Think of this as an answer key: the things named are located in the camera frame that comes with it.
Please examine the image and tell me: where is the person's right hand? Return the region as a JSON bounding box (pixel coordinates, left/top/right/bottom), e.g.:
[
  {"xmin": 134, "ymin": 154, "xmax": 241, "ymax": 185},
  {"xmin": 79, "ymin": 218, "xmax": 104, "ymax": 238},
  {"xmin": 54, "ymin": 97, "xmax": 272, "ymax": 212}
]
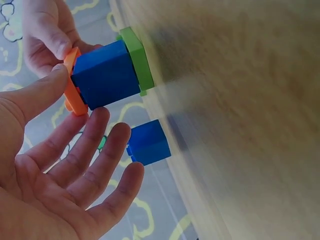
[{"xmin": 21, "ymin": 0, "xmax": 104, "ymax": 79}]

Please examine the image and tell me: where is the large blue toy block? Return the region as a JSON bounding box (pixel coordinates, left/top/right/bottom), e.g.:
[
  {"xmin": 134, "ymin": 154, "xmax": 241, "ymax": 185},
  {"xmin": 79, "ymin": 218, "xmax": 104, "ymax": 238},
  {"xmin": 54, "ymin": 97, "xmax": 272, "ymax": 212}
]
[{"xmin": 70, "ymin": 39, "xmax": 142, "ymax": 111}]

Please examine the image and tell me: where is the orange toy block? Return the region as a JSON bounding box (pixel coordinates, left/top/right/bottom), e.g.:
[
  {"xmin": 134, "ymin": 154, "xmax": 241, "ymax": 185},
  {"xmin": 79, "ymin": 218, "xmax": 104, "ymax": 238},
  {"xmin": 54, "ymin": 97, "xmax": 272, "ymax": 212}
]
[{"xmin": 62, "ymin": 46, "xmax": 90, "ymax": 117}]

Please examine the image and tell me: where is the small blue toy block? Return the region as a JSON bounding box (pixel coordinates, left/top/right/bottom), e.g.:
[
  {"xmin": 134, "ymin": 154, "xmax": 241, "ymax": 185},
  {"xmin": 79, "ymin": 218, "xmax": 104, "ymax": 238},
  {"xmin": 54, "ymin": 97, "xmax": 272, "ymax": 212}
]
[{"xmin": 125, "ymin": 119, "xmax": 172, "ymax": 167}]

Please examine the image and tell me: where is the person's left hand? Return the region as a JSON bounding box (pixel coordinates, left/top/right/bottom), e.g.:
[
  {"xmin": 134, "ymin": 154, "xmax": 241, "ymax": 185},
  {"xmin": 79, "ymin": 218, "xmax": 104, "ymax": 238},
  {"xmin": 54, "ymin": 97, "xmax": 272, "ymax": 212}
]
[{"xmin": 0, "ymin": 63, "xmax": 146, "ymax": 240}]

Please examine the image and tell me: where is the green flat toy block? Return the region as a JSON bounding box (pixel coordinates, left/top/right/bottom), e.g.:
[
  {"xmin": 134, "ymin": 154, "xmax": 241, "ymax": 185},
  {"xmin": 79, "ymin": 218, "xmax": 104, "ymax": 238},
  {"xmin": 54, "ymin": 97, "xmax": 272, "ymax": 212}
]
[{"xmin": 115, "ymin": 26, "xmax": 155, "ymax": 98}]

